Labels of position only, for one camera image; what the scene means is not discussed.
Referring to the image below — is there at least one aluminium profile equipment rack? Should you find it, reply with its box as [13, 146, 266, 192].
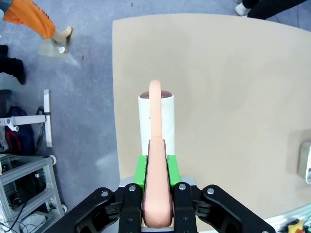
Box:
[0, 154, 69, 233]

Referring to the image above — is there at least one dark blue backpack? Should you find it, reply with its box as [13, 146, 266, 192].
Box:
[4, 106, 36, 156]

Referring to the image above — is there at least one rectangular steel container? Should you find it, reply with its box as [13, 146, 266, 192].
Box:
[297, 142, 311, 184]

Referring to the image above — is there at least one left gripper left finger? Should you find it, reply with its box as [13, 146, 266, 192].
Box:
[43, 155, 149, 233]

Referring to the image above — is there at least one yellow emergency stop button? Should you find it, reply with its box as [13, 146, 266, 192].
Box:
[288, 219, 306, 233]

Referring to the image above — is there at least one aluminium table frame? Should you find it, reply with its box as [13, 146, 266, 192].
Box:
[264, 203, 311, 233]

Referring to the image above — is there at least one person in grey hoodie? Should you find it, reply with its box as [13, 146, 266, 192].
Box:
[234, 0, 311, 20]

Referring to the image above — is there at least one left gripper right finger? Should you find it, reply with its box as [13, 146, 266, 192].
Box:
[166, 155, 276, 233]

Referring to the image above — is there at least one white T-shaped table leg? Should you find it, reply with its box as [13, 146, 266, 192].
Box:
[0, 89, 53, 148]

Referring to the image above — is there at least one person in black clothing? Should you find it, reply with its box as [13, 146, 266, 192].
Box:
[0, 45, 27, 85]

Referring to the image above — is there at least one grey floor base plate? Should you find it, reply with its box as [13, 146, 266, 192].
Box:
[37, 28, 75, 60]

